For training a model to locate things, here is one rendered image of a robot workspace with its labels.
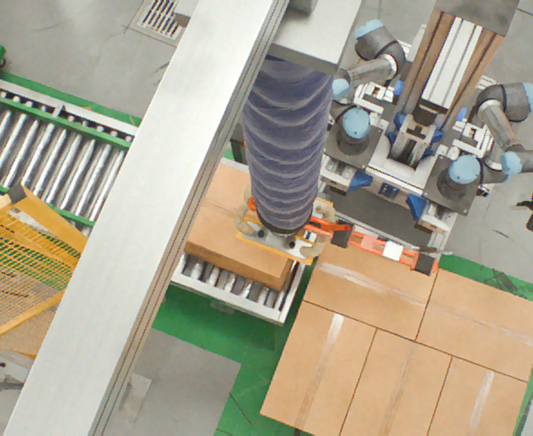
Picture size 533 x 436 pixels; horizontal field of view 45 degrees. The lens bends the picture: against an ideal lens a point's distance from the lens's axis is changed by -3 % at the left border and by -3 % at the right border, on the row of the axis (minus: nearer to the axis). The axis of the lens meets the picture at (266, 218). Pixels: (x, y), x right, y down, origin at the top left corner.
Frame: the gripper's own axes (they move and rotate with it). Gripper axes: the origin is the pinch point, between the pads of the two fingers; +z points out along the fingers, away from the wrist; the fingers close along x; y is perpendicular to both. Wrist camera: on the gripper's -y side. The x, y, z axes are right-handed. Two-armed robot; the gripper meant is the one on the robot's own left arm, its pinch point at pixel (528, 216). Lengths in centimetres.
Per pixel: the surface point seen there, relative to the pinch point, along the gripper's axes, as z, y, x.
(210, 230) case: 57, -44, 117
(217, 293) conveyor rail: 93, -66, 106
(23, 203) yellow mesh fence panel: -56, -80, 146
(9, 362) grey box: -25, -125, 139
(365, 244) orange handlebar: 27, -29, 51
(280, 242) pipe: 36, -40, 83
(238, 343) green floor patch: 152, -81, 91
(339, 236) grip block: 26, -30, 62
